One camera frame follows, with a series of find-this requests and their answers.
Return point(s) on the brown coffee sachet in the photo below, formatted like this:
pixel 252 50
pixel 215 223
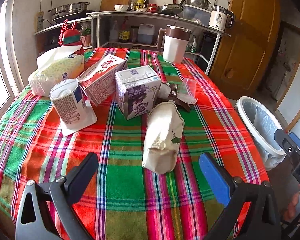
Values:
pixel 173 97

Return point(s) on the power strip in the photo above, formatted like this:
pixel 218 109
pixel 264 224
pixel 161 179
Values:
pixel 39 23

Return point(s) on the white yogurt cup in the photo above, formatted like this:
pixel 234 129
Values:
pixel 74 111

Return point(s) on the beige paper bag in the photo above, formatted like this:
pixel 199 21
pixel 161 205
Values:
pixel 163 137

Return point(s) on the wooden door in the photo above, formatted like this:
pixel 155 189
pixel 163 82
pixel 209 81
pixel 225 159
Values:
pixel 244 54

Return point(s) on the white ceramic bowl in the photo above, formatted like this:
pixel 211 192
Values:
pixel 121 7

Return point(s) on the stainless steamer pot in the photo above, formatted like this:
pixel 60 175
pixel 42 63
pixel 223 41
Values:
pixel 68 9

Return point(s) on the red lid jar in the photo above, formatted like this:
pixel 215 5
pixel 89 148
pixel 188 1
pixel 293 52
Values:
pixel 153 8

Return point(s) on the plaid tablecloth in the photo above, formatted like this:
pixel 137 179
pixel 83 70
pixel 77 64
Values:
pixel 124 200

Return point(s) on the red white milk carton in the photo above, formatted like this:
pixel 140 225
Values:
pixel 98 81

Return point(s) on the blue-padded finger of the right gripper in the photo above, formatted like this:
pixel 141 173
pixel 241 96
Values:
pixel 299 141

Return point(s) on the green cap sauce bottle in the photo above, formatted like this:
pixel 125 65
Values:
pixel 139 5

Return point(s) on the yellow tissue pack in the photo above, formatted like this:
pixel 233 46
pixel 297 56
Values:
pixel 54 66

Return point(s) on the white plastic jug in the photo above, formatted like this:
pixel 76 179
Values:
pixel 146 33

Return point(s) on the white trash bin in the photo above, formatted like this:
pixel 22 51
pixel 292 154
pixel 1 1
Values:
pixel 262 125

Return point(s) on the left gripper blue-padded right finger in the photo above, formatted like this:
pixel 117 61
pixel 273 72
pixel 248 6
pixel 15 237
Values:
pixel 262 220

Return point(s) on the soy sauce bottle on shelf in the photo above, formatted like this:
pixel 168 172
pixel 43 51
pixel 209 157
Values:
pixel 124 33

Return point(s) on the person's right hand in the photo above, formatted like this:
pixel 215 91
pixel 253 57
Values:
pixel 289 212

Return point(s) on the clear plastic bag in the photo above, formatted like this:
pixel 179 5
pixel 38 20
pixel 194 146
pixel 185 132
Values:
pixel 164 91

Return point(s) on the stainless steel bowl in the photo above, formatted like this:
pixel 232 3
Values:
pixel 203 4

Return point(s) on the white brown lidded mug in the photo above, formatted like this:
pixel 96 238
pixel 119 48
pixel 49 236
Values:
pixel 176 39

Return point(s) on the purple white milk carton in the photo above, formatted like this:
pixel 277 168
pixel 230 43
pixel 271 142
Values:
pixel 136 90

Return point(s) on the pink plastic basket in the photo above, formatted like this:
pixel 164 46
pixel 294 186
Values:
pixel 86 40

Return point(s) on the clear storage container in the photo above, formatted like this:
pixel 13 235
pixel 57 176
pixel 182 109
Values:
pixel 196 14

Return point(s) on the clear plastic cup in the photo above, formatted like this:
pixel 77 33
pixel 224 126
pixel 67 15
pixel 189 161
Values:
pixel 187 90

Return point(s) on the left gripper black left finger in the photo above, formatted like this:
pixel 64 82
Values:
pixel 34 220

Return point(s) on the white metal kitchen shelf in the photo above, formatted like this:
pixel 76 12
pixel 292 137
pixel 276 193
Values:
pixel 101 23

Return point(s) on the white electric kettle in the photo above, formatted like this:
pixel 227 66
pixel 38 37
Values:
pixel 221 18

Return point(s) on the red kids water bottle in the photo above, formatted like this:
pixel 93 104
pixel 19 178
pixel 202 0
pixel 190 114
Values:
pixel 71 37

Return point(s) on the dark soy sauce bottle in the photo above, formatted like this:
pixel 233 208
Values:
pixel 146 4

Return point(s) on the steel frying pan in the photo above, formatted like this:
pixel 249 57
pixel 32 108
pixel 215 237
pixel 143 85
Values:
pixel 172 9

